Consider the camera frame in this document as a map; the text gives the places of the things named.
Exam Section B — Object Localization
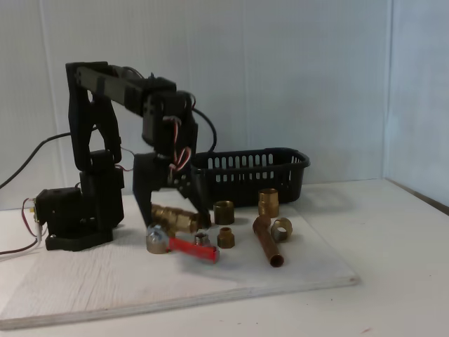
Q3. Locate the brass ball valve red handle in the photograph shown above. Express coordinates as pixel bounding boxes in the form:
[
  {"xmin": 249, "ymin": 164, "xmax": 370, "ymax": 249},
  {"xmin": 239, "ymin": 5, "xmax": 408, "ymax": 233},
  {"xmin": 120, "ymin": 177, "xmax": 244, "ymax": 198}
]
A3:
[{"xmin": 147, "ymin": 203, "xmax": 220, "ymax": 264}]

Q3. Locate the brass sleeve coupling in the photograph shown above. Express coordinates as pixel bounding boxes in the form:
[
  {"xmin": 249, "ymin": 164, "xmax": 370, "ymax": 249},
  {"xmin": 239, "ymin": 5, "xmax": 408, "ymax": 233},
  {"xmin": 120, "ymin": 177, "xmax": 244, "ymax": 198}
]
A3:
[{"xmin": 213, "ymin": 200, "xmax": 235, "ymax": 225}]

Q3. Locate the small brass reducer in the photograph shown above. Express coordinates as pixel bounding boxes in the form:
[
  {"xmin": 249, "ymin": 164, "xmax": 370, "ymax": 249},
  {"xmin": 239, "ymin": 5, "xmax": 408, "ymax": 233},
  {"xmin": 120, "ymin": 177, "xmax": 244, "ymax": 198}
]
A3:
[{"xmin": 217, "ymin": 227, "xmax": 236, "ymax": 249}]

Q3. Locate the black slotted plastic basket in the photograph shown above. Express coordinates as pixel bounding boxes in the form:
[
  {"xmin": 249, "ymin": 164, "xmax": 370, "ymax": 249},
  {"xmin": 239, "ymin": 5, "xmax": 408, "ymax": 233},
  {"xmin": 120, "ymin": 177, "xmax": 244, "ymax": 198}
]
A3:
[{"xmin": 191, "ymin": 147, "xmax": 311, "ymax": 210}]

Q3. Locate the brass threaded adapter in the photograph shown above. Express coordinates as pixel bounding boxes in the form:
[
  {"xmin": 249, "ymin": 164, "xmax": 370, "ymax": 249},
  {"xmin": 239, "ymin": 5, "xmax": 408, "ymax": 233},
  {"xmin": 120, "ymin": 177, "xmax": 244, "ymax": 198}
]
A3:
[{"xmin": 258, "ymin": 188, "xmax": 280, "ymax": 218}]

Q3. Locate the copper pipe piece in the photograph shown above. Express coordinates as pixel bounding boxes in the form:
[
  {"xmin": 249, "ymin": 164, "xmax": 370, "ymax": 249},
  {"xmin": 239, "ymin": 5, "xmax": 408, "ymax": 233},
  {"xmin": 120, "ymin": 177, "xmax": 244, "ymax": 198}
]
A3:
[{"xmin": 252, "ymin": 215, "xmax": 285, "ymax": 268}]

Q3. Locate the white wooden board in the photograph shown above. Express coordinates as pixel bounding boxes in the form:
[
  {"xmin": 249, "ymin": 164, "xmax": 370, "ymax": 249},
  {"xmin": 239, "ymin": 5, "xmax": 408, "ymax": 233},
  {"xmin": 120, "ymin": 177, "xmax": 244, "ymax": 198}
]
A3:
[{"xmin": 0, "ymin": 191, "xmax": 362, "ymax": 331}]

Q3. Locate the brass compression nut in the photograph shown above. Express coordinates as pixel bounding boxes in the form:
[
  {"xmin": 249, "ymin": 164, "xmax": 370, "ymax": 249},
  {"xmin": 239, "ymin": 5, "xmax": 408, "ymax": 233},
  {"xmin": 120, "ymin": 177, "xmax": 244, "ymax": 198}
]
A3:
[{"xmin": 270, "ymin": 217, "xmax": 293, "ymax": 243}]

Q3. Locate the red white black servo wire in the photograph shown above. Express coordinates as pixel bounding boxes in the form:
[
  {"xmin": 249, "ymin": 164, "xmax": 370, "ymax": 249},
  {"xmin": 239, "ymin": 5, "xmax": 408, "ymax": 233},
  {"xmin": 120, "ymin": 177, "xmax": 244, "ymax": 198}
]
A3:
[{"xmin": 163, "ymin": 117, "xmax": 192, "ymax": 176}]

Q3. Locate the black camera cable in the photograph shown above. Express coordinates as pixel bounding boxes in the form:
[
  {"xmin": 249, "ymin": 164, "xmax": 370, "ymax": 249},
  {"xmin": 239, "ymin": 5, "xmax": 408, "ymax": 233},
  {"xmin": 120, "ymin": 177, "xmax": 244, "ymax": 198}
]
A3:
[{"xmin": 191, "ymin": 107, "xmax": 218, "ymax": 155}]

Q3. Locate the black power cable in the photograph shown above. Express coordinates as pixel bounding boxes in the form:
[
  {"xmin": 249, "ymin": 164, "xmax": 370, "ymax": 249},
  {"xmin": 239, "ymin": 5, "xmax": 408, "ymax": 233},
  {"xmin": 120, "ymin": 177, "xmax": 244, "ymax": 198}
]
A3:
[{"xmin": 0, "ymin": 133, "xmax": 73, "ymax": 189}]

